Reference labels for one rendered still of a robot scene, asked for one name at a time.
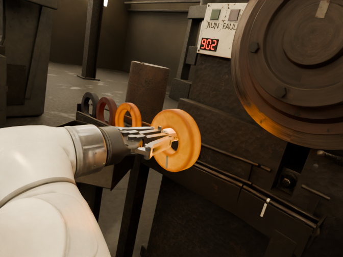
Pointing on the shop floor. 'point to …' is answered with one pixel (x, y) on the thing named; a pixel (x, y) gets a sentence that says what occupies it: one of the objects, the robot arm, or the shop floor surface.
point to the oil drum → (146, 90)
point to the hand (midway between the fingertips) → (173, 134)
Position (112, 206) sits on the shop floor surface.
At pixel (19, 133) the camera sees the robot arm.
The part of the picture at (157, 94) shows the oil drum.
